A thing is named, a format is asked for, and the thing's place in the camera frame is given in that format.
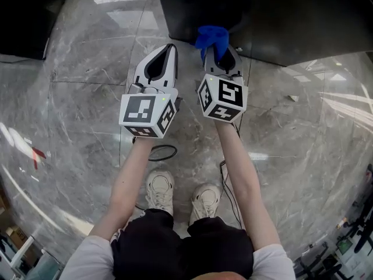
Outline person's right forearm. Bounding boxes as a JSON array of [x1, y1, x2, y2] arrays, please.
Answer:
[[214, 121, 281, 251]]

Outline tall black fridge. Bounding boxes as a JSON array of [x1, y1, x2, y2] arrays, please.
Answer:
[[0, 0, 72, 61]]

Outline person's left forearm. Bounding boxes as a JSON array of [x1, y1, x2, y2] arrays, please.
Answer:
[[90, 135, 160, 241]]

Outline small green box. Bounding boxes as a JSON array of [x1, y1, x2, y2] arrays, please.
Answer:
[[336, 239, 355, 256]]

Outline person's left cream shoe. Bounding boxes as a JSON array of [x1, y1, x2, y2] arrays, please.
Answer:
[[145, 170, 176, 219]]

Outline small black mini fridge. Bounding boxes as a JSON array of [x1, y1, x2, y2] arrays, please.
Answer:
[[154, 0, 373, 68]]

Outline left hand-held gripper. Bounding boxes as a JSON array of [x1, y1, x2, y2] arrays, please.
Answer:
[[118, 43, 184, 140]]

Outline black trousers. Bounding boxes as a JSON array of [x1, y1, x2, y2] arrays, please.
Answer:
[[110, 208, 255, 280]]

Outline white metal frame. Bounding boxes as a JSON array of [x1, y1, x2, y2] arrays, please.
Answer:
[[0, 234, 37, 280]]

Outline white flower print t-shirt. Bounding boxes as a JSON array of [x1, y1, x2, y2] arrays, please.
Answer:
[[68, 234, 297, 280]]

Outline person's right cream shoe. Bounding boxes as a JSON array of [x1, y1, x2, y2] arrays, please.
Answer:
[[188, 183, 221, 227]]

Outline person's cream shoe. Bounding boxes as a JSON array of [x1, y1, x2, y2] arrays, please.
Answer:
[[188, 183, 221, 227], [145, 170, 176, 219]]

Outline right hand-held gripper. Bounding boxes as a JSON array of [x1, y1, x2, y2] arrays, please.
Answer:
[[197, 45, 249, 124]]

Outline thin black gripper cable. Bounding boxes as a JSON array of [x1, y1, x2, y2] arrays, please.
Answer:
[[219, 159, 246, 230]]

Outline blue cleaning cloth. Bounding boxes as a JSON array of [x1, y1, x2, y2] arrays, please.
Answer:
[[188, 24, 231, 62]]

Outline cardboard box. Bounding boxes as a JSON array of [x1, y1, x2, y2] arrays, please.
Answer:
[[5, 226, 34, 263]]

